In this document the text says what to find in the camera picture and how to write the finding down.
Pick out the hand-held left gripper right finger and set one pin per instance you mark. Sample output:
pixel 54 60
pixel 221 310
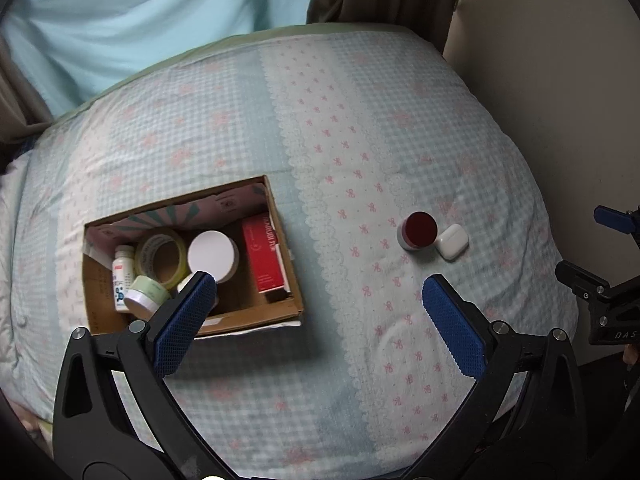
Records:
pixel 455 330

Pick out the red lid jar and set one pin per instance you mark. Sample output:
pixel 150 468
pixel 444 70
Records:
pixel 419 227

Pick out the yellow tape roll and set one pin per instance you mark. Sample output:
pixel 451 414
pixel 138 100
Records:
pixel 145 252

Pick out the white pill bottle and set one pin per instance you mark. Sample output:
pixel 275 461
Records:
pixel 122 272

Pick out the green under sheet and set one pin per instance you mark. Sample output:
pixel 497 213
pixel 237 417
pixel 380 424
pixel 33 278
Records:
pixel 350 26

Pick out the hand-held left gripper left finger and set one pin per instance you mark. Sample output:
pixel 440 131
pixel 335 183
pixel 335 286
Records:
pixel 185 325

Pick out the cardboard box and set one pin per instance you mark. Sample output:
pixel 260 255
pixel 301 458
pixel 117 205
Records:
pixel 250 312

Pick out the light blue cloth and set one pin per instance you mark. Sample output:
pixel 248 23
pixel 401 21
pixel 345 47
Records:
pixel 125 15

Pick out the small black lid jar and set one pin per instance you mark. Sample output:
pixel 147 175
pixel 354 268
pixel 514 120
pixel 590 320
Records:
pixel 184 284

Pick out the white earbud case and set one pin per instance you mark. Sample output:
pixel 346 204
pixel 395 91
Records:
pixel 451 242

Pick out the checked floral bed sheet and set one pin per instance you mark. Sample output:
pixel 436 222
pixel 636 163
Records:
pixel 350 160

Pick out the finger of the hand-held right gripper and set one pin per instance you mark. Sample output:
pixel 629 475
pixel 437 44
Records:
pixel 612 217
pixel 580 280

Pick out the red box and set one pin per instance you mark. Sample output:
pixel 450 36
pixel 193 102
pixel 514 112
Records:
pixel 262 252

